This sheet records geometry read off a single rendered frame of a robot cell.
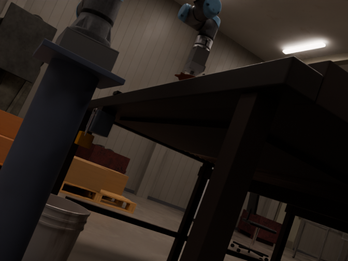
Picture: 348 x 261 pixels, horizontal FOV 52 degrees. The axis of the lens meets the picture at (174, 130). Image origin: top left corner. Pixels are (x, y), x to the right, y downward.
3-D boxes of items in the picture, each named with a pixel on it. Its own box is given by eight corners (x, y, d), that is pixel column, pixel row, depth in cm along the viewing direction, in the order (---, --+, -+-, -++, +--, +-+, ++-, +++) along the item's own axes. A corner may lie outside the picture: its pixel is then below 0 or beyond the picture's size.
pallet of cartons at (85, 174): (110, 199, 564) (120, 173, 570) (134, 214, 494) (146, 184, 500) (35, 175, 498) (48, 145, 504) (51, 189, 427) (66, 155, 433)
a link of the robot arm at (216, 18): (201, 14, 161) (215, 24, 165) (192, 35, 160) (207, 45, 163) (210, 10, 154) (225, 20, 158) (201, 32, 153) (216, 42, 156)
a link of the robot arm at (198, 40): (208, 45, 163) (216, 40, 155) (205, 54, 162) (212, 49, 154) (194, 38, 161) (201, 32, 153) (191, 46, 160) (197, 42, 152)
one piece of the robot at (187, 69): (219, 46, 155) (206, 80, 153) (211, 51, 163) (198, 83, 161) (200, 36, 152) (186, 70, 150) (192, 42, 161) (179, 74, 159)
